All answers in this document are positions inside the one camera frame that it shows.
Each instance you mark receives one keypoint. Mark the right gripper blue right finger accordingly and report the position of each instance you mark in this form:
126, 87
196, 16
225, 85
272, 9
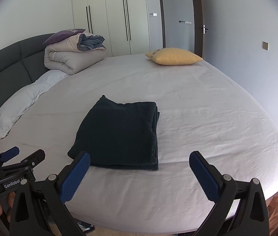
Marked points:
207, 175

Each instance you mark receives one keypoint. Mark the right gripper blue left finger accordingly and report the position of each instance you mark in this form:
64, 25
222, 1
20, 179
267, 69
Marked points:
72, 175

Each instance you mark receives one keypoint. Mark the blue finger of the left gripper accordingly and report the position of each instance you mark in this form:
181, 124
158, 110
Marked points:
30, 161
8, 155

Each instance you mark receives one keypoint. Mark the dark green knitted garment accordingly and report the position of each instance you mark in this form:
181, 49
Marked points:
119, 136

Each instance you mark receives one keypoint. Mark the white bed pillow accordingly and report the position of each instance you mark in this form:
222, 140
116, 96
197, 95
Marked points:
24, 98

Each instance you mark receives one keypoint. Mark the white bed sheet mattress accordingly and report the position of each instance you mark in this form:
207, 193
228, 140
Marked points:
200, 109

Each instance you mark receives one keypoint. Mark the orange plastic bag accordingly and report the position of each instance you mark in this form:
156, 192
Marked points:
273, 216

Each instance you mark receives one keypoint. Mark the dark grey padded headboard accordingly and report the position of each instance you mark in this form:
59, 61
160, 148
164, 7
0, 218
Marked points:
21, 64

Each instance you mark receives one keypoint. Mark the folded beige grey duvet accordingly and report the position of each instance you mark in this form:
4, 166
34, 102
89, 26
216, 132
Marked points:
72, 58

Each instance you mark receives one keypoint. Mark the purple cushion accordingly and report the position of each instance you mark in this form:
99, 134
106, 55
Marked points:
62, 35

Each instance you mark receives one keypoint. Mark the yellow throw pillow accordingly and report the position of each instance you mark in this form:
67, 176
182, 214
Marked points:
173, 56

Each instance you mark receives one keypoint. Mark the dark brown wooden door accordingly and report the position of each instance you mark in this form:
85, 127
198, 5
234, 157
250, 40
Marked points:
183, 25

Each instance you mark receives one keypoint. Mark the cream built-in wardrobe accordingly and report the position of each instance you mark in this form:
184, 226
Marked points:
123, 24

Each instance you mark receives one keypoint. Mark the upper beige wall switch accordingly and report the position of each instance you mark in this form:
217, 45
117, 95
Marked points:
265, 45

